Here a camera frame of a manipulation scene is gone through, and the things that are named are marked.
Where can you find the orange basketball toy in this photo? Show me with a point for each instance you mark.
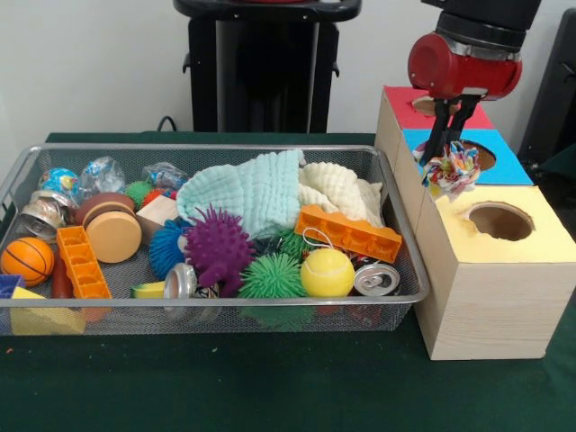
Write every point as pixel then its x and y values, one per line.
pixel 27 262

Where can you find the brown burger toy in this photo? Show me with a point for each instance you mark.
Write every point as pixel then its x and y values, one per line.
pixel 114 234

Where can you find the purple spiky toy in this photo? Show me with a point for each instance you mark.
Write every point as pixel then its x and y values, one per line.
pixel 218 249

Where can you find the clear mesh bin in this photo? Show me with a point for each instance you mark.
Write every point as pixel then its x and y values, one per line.
pixel 315 315

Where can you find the yellow tennis ball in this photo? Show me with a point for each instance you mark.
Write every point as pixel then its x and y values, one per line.
pixel 327 272

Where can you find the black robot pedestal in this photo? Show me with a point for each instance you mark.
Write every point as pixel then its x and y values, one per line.
pixel 265 67

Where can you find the colourful heart print cloth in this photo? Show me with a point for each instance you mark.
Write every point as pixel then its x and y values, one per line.
pixel 452 173

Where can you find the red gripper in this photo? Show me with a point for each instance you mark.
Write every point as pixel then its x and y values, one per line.
pixel 454 72

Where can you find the dark green table cloth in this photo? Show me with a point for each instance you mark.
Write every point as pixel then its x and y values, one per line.
pixel 270 382

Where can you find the green spiky rubber ball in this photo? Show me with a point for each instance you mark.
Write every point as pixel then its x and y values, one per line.
pixel 273 276

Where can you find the crushed drink can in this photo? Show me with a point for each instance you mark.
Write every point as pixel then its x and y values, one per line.
pixel 377 279

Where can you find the wooden box with three holes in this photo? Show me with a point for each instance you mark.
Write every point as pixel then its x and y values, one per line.
pixel 490 306

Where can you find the cream waffle cloth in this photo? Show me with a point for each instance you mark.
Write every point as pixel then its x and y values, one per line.
pixel 342 189

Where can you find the orange plastic brick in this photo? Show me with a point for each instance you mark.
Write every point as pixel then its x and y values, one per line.
pixel 346 231
pixel 84 265

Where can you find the mint knitted cloth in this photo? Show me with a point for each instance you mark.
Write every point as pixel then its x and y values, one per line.
pixel 256 189

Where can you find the black panel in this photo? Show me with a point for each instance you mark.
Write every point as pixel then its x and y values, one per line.
pixel 553 99

